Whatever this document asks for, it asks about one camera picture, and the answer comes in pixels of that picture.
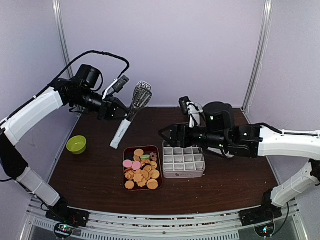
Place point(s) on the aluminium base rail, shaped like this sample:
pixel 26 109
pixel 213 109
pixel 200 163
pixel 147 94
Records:
pixel 223 225

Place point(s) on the swirl butter cookie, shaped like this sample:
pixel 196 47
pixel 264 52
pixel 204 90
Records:
pixel 129 175

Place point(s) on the leaf shaped tan cookie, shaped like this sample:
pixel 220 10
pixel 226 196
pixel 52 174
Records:
pixel 139 180

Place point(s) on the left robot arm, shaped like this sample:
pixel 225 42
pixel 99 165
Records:
pixel 77 91

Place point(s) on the top round tan cookie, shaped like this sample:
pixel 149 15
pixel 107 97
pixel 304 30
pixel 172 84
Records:
pixel 139 152

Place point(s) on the pink round cookie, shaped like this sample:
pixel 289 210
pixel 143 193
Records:
pixel 136 165
pixel 127 163

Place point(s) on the green plastic bowl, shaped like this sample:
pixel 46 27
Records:
pixel 77 145

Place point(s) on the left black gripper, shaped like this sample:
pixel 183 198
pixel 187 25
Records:
pixel 108 109

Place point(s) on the bottom left round cookie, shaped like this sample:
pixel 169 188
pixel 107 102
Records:
pixel 129 185

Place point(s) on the right pink round cookie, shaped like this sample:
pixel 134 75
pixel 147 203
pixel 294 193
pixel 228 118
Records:
pixel 136 165

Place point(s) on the dark red cookie tray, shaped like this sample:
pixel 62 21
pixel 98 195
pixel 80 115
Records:
pixel 149 169

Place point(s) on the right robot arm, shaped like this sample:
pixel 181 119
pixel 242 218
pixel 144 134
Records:
pixel 214 128

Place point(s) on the brown flower cookie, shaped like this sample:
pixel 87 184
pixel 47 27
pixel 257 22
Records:
pixel 153 156

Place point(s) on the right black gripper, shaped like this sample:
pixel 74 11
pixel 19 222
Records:
pixel 176 128

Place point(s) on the white handled metal tongs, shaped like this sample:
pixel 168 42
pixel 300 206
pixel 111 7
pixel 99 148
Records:
pixel 141 97

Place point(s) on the left pink round cookie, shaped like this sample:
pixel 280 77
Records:
pixel 127 163

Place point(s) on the right aluminium frame post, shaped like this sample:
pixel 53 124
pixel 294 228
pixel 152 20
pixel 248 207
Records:
pixel 261 47

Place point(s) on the white divided cookie tin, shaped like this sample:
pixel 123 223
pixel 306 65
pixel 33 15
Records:
pixel 182 163

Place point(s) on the green round cookie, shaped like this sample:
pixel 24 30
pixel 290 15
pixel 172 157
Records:
pixel 145 157

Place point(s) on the large round tan cookie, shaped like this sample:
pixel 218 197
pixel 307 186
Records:
pixel 152 184

